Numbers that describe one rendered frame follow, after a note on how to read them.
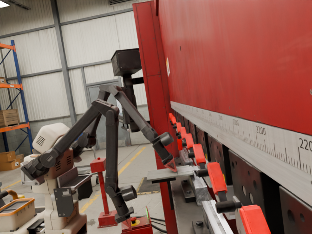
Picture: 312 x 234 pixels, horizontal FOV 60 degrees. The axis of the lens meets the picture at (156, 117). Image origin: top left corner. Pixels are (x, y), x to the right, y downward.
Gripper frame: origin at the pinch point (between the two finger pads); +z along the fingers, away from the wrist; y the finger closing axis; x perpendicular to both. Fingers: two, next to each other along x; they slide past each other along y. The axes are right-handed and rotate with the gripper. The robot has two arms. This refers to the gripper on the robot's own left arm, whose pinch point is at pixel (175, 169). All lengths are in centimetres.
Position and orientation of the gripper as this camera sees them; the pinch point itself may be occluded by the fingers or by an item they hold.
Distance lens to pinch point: 163.5
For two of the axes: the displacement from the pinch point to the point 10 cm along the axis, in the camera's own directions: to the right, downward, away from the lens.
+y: 0.2, -0.6, 10.0
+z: 5.9, 8.1, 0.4
